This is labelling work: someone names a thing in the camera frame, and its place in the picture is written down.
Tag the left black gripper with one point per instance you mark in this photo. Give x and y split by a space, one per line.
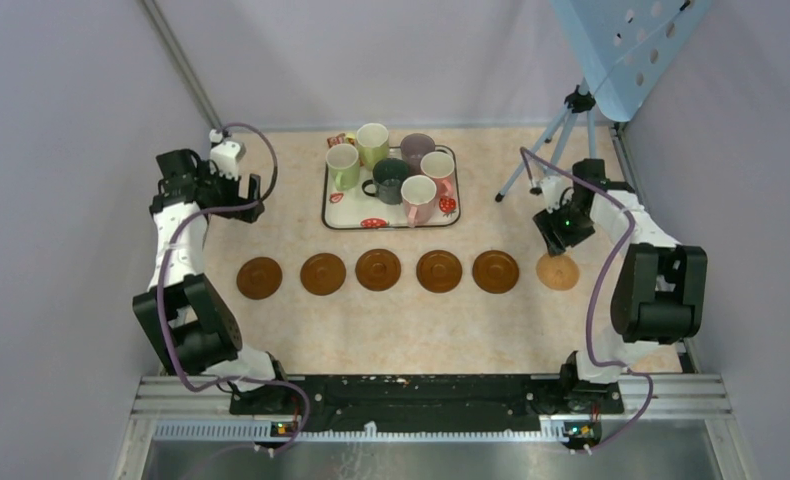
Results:
253 193

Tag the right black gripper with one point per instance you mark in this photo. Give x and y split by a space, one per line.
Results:
557 240

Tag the light tan coaster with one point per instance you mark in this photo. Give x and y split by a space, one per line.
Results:
559 273

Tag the brown coaster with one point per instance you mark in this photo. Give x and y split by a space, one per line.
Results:
495 271
439 271
378 269
259 278
323 274

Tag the green mug front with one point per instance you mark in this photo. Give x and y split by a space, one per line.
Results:
343 164

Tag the white strawberry tray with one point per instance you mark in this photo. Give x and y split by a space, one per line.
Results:
354 210

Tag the dark green mug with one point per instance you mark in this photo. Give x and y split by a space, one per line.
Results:
386 181

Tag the light blue music stand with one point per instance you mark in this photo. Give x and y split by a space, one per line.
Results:
623 48

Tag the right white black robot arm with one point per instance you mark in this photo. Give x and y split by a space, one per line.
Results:
659 294

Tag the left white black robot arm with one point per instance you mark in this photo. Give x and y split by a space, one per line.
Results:
189 325

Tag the red snack packet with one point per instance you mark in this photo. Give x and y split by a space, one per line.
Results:
342 138

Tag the pink mug back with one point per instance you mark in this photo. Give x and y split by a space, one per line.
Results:
440 167

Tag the pink mug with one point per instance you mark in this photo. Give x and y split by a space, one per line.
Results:
419 196
440 167

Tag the pink mug front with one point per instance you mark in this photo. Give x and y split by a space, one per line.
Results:
419 196

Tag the green mug back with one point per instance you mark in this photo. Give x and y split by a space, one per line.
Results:
372 143

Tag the purple mug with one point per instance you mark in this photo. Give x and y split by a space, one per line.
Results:
413 148

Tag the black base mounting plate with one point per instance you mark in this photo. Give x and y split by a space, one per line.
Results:
472 403

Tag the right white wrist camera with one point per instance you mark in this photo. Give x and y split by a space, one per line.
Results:
552 189

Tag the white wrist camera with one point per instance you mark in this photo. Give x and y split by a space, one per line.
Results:
226 153
552 189

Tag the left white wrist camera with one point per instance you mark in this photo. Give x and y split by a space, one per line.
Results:
226 153

